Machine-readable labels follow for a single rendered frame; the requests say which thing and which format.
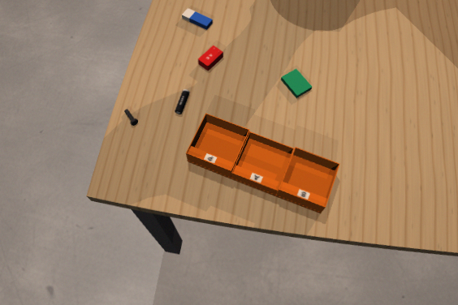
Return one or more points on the blue and white eraser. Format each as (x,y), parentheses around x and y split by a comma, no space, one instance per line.
(197,19)

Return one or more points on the green rectangular block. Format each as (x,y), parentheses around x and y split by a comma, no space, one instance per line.
(296,83)

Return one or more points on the black bolt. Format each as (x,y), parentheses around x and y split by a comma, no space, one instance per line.
(134,121)

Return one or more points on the orange three-compartment bin rack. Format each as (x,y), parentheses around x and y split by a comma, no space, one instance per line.
(256,161)

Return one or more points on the red 9v battery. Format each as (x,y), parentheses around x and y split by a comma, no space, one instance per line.
(210,58)

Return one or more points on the black aa battery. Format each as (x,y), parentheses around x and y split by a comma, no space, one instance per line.
(182,101)

